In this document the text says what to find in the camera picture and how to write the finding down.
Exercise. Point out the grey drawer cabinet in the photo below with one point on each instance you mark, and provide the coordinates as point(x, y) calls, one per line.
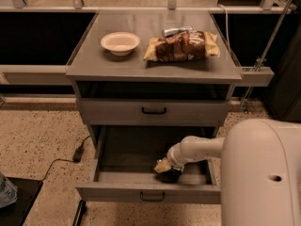
point(96, 73)

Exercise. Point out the black power adapter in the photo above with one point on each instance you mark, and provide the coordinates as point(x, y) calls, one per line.
point(78, 154)

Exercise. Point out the blue white package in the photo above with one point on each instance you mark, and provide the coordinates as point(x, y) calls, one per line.
point(8, 191)

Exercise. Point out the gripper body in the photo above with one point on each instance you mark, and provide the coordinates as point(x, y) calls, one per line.
point(173, 159)

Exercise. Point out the green soda can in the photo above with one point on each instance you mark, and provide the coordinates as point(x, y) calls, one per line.
point(171, 176)

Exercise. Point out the open grey lower drawer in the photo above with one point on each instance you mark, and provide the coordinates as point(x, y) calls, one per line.
point(123, 168)

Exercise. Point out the white paper bowl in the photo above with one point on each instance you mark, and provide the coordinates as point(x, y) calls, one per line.
point(120, 43)

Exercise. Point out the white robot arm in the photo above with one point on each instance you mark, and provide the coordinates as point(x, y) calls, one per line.
point(260, 170)

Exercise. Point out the black tray bottom left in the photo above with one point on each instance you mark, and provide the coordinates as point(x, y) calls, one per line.
point(16, 213)

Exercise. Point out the brown yellow chip bag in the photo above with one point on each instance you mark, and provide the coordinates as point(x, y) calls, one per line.
point(183, 46)

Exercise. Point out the closed grey upper drawer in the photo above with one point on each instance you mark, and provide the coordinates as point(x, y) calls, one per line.
point(153, 112)

